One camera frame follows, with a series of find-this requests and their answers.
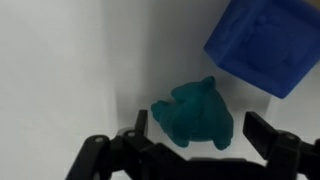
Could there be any blue cube toy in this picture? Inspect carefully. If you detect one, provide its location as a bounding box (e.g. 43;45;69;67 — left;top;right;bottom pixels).
204;0;320;99

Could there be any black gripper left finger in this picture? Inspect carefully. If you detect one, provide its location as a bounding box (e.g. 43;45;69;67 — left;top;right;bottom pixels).
134;110;148;136

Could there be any teal animal toy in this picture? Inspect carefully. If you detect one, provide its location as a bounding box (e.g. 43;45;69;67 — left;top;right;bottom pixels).
150;76;234;150

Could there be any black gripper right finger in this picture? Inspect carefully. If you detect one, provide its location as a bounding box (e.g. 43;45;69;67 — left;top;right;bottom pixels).
242;111;279;160

